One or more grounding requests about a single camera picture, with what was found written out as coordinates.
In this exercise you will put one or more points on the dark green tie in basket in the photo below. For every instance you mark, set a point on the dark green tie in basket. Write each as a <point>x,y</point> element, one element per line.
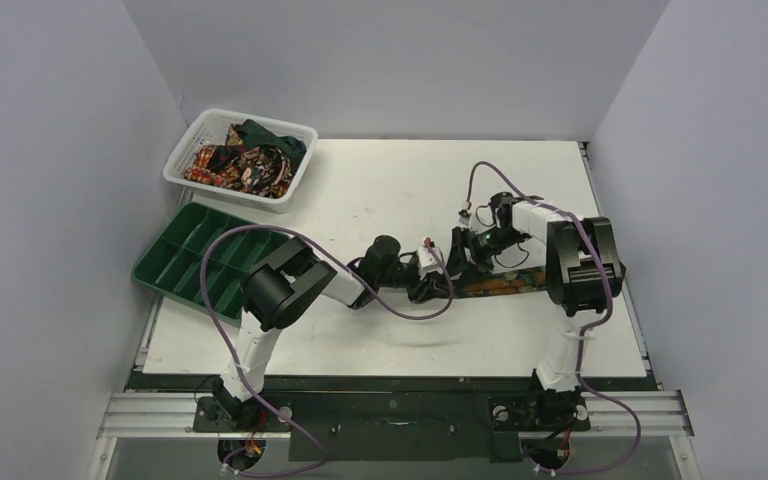
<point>250,134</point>

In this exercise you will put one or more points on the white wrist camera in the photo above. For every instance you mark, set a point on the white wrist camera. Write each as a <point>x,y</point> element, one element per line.
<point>465,213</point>
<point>429,259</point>

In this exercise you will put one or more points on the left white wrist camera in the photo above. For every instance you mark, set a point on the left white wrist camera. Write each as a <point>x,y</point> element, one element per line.
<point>429,259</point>

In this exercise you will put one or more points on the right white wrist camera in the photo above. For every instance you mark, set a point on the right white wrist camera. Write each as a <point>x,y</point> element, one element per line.
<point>465,213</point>

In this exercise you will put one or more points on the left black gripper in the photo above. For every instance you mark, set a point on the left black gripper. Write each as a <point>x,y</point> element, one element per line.
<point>424,289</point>

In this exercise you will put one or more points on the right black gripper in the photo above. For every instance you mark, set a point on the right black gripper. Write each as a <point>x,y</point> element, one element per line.
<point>462,255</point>

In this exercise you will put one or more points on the green compartment tray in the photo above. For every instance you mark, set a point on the green compartment tray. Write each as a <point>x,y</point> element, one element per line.
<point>171,265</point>

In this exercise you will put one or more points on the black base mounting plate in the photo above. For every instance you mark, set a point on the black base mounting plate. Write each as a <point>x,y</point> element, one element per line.
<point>387,418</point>

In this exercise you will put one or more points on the red patterned ties pile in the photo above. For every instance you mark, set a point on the red patterned ties pile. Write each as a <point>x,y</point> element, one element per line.
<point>263,171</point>

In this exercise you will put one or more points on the white plastic basket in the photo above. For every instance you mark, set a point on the white plastic basket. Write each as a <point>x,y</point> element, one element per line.
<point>211,127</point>

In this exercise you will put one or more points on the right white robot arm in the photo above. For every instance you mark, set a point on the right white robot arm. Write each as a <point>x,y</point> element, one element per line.
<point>582,275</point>

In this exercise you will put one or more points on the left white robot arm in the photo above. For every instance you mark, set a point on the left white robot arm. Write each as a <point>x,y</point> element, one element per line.
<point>278,289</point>

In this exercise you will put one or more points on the orange green patterned tie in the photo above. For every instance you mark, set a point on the orange green patterned tie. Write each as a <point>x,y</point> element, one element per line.
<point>476,284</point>

